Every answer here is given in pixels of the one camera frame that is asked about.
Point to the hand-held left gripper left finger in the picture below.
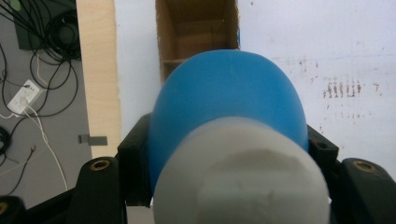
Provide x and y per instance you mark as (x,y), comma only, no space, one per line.
(135,161)

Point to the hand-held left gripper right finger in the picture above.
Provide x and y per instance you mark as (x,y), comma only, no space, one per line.
(325,155)

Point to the white table mat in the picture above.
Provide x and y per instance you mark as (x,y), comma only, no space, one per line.
(327,37)

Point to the white power strip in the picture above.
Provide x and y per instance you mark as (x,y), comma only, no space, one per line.
(23,98)

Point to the blue bottle with white cap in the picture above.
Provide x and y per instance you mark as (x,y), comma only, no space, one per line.
(224,93)

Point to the grey tape strip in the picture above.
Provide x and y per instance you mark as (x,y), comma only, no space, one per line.
(96,140)

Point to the black floor mat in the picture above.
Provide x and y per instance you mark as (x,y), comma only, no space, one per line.
(25,39)

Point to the blue cardboard box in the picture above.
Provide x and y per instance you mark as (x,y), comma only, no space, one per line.
(199,31)

